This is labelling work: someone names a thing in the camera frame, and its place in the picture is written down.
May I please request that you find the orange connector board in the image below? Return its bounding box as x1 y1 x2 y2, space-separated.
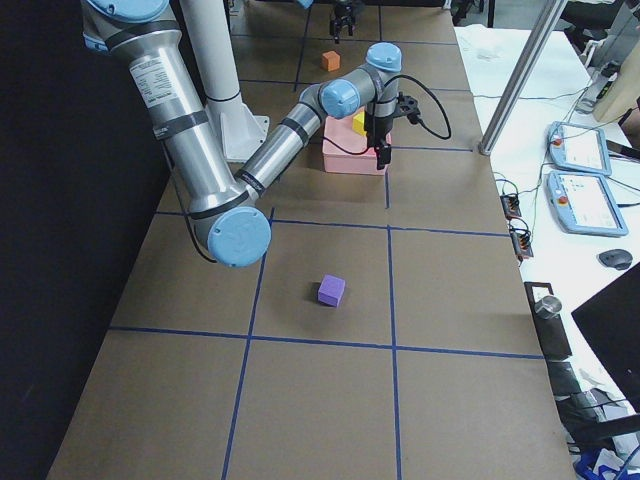
509 223 534 262
500 193 522 220

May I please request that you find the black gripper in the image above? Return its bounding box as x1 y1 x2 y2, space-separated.
364 112 393 169
329 2 356 44

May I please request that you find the silver metal cylinder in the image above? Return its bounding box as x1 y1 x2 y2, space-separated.
534 295 562 320

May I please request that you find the lower teach pendant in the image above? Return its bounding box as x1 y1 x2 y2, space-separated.
546 170 628 238

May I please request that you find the pink plastic bin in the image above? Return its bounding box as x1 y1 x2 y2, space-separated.
322 115 387 175

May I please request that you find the upper teach pendant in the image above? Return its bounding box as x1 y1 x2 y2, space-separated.
547 121 612 176

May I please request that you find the teach pendant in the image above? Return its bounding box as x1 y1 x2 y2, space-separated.
547 121 612 176
546 170 628 238

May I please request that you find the orange connector board near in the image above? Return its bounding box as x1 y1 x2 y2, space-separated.
509 223 534 262

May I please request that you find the orange foam block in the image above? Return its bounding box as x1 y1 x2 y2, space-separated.
321 50 341 72

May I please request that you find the yellow foam block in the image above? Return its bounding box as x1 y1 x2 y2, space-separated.
352 110 367 137

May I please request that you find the orange connector board far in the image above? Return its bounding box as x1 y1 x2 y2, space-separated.
500 193 522 220

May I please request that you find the aluminium frame post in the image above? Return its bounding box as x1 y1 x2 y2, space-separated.
478 0 568 156

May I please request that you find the white mounting column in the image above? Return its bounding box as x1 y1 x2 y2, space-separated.
180 0 270 163

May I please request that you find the black monitor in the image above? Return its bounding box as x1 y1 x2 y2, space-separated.
572 265 639 411

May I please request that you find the purple foam block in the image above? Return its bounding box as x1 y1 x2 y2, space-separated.
317 274 346 307

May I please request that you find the black computer mouse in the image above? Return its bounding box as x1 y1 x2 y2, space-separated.
597 249 633 271

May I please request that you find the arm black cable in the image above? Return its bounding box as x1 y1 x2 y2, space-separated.
324 73 452 156

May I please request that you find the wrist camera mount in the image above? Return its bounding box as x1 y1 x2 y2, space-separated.
393 92 422 125

